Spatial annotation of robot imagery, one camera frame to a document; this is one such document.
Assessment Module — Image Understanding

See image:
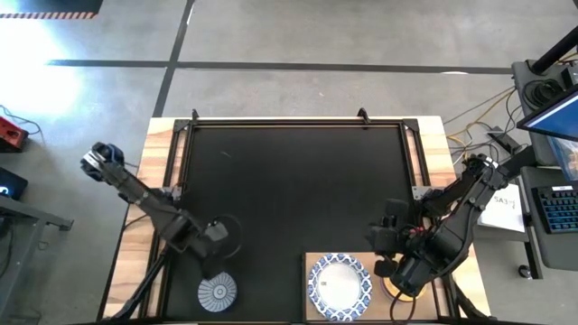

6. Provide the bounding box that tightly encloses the black power strip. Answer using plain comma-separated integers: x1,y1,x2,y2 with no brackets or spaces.
487,128,520,154

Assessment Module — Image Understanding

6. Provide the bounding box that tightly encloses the grey metal stand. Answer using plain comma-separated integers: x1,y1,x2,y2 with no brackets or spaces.
0,193,76,321

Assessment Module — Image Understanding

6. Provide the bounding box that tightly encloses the white paper sheet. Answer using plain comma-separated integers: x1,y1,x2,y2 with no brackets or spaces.
477,182,527,234

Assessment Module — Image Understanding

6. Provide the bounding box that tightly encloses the coiled black cable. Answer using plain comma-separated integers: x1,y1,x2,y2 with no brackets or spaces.
522,79,565,107

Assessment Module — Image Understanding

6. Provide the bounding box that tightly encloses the wood-topped metal shelf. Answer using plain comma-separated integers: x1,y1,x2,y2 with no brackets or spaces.
301,250,438,323

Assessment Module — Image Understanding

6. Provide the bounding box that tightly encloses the grey equipment cart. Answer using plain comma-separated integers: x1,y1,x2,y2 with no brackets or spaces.
511,58,578,167

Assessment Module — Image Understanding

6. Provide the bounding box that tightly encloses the dark patterned ceramic bowl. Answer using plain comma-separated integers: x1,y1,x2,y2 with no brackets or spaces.
197,271,238,314

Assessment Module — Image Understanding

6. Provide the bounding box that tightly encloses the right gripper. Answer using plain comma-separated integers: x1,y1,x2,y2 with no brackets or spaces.
368,198,412,256

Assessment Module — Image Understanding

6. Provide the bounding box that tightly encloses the black hazard-striped floor mat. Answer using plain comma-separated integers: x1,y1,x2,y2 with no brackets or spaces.
0,0,104,20

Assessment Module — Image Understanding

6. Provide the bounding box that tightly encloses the black backlit keyboard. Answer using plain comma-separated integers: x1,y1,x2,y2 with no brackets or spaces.
531,183,578,235

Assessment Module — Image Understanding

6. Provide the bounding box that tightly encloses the red box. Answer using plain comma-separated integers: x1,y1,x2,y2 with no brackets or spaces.
0,116,29,153

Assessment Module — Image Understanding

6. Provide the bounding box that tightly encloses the blue patterned paper bowl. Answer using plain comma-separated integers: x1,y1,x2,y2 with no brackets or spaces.
307,252,374,322

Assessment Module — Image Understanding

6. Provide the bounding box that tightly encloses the blue printed box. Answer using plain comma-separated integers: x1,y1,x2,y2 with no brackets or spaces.
548,136,578,181

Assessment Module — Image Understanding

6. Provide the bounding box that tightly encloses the grey desk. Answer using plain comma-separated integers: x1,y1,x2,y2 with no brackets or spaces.
518,165,578,272

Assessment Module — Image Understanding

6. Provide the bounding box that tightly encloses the black device with light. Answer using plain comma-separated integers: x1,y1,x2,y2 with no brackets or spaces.
0,166,29,201

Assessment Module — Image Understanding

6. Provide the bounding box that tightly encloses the black table mat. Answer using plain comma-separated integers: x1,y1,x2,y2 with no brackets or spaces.
187,125,410,322

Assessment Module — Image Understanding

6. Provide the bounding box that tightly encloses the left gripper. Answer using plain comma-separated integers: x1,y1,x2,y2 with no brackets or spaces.
198,219,230,277

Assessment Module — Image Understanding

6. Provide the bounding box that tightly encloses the computer monitor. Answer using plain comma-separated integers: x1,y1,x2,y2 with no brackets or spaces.
517,85,578,144

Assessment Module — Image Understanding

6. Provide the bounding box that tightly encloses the black pole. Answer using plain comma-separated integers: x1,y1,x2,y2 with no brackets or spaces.
530,26,578,76

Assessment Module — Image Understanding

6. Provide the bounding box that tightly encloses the black desk leg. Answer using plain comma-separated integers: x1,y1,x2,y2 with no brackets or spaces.
496,144,538,177

